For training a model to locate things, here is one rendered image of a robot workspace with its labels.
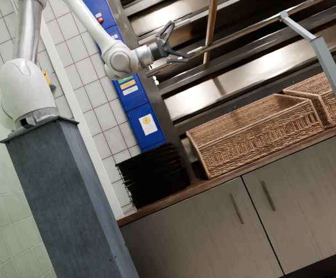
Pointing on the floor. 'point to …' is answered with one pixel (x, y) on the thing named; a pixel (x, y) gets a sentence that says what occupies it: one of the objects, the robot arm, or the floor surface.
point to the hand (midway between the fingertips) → (193, 35)
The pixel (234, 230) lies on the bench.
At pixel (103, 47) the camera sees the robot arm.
